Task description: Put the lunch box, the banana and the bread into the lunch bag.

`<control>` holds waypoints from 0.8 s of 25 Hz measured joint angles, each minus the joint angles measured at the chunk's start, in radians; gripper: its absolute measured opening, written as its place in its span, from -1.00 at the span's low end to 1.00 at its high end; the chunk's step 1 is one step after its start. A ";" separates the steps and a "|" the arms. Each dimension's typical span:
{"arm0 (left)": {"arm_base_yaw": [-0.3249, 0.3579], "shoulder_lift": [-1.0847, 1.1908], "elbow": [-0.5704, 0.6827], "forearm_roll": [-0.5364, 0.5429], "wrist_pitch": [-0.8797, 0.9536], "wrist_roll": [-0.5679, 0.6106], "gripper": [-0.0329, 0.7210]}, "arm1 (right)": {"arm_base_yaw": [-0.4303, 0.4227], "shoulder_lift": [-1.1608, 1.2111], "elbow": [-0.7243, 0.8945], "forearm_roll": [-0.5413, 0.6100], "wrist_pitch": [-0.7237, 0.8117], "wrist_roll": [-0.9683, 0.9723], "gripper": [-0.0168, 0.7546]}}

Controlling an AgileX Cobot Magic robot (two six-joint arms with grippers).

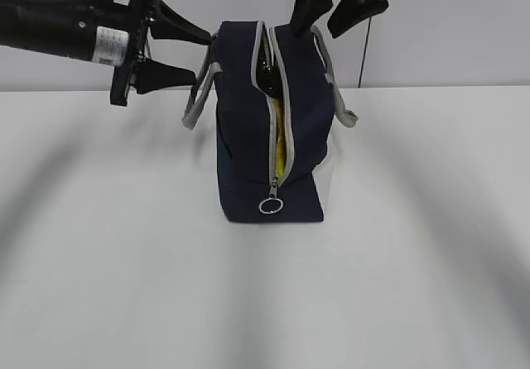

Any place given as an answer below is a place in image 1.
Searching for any yellow banana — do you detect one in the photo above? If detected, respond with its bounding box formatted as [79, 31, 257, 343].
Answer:
[272, 98, 287, 178]

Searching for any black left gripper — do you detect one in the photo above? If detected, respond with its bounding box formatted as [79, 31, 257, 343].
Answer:
[110, 0, 213, 106]

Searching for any navy insulated lunch bag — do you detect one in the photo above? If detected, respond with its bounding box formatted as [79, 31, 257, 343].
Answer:
[182, 21, 358, 224]

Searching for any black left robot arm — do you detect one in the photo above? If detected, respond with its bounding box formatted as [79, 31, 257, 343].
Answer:
[1, 0, 213, 107]

